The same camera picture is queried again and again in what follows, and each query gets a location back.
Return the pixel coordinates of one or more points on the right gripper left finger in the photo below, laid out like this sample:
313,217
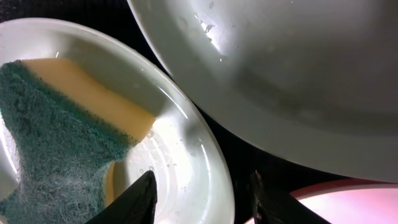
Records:
136,205

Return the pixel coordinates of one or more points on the pink white plate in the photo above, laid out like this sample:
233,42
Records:
351,201

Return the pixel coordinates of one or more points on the black round tray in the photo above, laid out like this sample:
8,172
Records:
114,18

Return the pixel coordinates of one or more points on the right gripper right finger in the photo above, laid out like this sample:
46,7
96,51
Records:
274,206

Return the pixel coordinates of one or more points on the green yellow sponge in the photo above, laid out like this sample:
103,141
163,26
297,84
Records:
69,131

